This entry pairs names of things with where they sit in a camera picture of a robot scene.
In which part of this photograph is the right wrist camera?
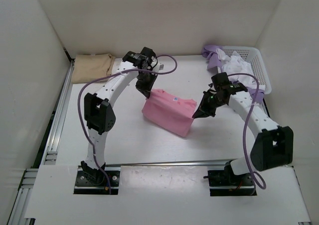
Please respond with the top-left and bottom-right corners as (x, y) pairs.
(211, 72), (248, 94)

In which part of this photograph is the beige t shirt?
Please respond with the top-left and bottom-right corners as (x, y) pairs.
(71, 54), (116, 84)

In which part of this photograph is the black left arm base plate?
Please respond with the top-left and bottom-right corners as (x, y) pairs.
(73, 167), (121, 195)

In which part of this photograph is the white plastic laundry basket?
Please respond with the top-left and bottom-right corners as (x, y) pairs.
(222, 46), (272, 95)

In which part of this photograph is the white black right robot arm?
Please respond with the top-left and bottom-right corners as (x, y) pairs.
(192, 90), (294, 186)

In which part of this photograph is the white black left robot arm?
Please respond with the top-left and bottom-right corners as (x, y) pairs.
(81, 57), (159, 186)

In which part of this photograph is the lavender t shirt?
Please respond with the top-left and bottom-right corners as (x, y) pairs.
(201, 45), (265, 104)

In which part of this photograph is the white t shirt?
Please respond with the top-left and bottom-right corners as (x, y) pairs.
(216, 49), (257, 89)

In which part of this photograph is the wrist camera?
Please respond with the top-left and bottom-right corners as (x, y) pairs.
(211, 72), (248, 94)
(122, 47), (164, 71)

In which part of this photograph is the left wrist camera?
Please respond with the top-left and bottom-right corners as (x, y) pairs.
(122, 47), (164, 71)

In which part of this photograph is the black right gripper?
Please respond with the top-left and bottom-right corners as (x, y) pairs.
(192, 91), (225, 119)

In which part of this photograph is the pink t shirt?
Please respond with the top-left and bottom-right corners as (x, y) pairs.
(142, 89), (197, 137)

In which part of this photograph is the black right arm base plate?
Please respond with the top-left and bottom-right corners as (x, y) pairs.
(203, 170), (257, 197)

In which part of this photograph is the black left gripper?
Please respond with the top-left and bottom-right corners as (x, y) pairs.
(135, 70), (157, 98)

